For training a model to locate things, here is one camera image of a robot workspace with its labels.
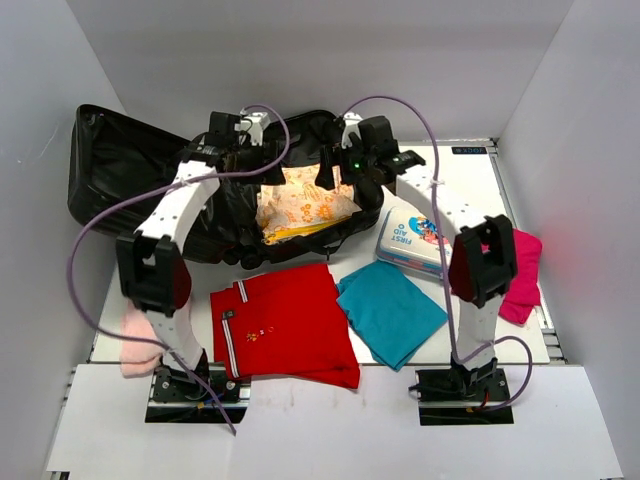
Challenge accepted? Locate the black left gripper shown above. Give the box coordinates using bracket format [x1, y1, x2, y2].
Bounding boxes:
[231, 139, 287, 187]

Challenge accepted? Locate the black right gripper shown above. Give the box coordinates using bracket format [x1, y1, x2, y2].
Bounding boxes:
[315, 137, 377, 192]

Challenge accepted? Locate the orange patterned white pouch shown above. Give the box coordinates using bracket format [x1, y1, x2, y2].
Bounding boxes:
[256, 164, 361, 245]

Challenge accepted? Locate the teal shirt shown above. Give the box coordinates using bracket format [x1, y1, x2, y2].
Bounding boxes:
[337, 261, 447, 371]

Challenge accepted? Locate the red polo shirt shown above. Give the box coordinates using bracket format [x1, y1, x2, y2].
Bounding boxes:
[210, 263, 360, 390]

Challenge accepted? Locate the magenta garment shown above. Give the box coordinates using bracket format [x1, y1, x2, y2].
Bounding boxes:
[483, 229, 542, 326]

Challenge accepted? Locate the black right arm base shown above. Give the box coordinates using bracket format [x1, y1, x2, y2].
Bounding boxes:
[408, 368, 514, 426]

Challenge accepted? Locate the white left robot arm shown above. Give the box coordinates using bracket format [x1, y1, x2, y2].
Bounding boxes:
[116, 106, 288, 399]

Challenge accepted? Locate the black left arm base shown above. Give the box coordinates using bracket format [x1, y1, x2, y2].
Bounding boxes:
[145, 363, 251, 425]

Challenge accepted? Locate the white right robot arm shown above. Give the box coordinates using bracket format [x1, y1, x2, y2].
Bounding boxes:
[317, 113, 517, 399]

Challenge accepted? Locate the first aid tin box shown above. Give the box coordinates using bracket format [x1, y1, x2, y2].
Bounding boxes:
[376, 207, 443, 279]

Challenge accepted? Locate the black hard-shell suitcase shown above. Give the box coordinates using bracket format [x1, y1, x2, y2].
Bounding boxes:
[68, 104, 384, 270]

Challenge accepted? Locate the pink folded towel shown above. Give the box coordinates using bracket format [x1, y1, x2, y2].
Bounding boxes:
[119, 302, 163, 378]

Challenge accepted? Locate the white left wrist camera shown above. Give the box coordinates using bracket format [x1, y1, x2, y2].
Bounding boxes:
[238, 112, 271, 147]

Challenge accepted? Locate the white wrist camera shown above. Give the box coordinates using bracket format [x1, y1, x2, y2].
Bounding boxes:
[238, 112, 271, 147]
[336, 112, 363, 150]

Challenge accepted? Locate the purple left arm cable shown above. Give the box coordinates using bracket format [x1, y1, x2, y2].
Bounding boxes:
[65, 103, 291, 436]

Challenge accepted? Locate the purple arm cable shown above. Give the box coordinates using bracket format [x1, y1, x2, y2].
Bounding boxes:
[65, 103, 291, 436]
[339, 95, 533, 412]

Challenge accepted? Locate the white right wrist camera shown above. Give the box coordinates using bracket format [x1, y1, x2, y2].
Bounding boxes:
[336, 112, 363, 150]

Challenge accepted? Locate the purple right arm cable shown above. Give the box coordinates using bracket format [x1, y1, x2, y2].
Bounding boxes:
[339, 95, 533, 412]

